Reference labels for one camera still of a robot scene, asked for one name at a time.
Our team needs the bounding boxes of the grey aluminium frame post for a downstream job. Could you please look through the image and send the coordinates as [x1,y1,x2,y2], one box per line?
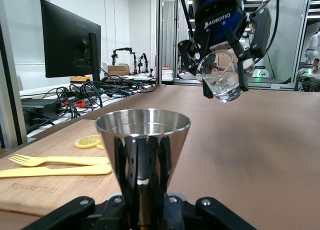
[154,0,164,86]
[0,19,29,151]

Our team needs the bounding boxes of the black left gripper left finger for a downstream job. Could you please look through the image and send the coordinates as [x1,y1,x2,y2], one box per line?
[23,195,128,230]

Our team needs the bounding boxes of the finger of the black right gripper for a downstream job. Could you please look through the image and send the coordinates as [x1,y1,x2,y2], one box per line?
[223,29,256,91]
[177,32,213,99]

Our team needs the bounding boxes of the yellow plastic fork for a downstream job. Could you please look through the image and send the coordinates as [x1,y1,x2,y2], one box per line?
[8,153,110,168]

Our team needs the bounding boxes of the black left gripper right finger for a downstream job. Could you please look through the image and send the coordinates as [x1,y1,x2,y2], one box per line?
[163,192,257,230]

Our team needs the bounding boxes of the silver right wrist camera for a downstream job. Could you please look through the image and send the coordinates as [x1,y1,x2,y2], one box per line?
[249,7,273,59]

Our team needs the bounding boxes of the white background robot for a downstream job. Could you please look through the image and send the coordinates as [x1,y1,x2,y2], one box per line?
[303,31,320,66]

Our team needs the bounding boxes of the wooden cutting board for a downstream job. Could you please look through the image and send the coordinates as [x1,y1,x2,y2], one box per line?
[0,118,151,217]

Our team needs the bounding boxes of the yellow plastic knife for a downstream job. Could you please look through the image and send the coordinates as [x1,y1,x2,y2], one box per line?
[0,164,113,179]

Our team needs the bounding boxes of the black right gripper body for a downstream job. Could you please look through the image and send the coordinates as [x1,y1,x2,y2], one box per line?
[192,0,247,48]

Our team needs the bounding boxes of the cardboard box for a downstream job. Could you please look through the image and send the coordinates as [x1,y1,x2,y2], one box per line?
[107,64,131,77]

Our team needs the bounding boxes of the brown table cover sheet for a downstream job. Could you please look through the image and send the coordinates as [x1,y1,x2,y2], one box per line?
[0,84,320,230]

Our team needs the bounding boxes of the steel jigger measuring cup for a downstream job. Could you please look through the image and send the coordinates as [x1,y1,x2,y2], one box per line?
[94,108,192,230]

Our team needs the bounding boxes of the aluminium cell frame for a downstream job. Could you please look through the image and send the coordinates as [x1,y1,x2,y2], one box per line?
[289,0,315,91]

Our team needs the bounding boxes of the yellow box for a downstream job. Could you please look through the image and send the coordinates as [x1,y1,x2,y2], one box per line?
[69,74,92,84]

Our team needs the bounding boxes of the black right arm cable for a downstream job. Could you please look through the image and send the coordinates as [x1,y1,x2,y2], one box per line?
[177,0,280,56]

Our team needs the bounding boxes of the black computer monitor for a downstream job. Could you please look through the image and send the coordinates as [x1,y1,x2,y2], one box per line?
[40,0,102,89]

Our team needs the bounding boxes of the black power supply box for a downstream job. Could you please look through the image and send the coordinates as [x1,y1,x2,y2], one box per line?
[21,97,62,132]

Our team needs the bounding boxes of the clear glass cup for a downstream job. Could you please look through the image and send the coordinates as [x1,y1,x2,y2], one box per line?
[195,49,256,104]

